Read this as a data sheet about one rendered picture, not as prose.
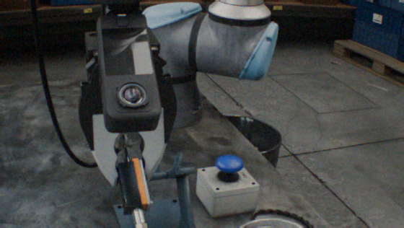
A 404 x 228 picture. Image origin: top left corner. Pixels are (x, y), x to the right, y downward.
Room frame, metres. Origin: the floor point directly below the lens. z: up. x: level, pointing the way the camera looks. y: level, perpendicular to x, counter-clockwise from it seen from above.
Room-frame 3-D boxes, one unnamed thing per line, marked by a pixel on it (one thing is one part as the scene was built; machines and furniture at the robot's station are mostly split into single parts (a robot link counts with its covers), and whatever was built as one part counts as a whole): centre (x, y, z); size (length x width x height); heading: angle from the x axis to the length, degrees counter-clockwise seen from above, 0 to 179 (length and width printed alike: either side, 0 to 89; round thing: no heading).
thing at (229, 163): (0.65, -0.05, 0.85); 0.04 x 0.04 x 0.05
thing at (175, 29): (0.97, 0.07, 0.97); 0.13 x 0.12 x 0.14; 74
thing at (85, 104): (0.45, 0.10, 1.03); 0.05 x 0.02 x 0.09; 107
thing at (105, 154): (0.47, 0.10, 0.98); 0.06 x 0.03 x 0.09; 17
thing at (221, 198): (0.66, -0.04, 0.82); 0.08 x 0.07 x 0.05; 22
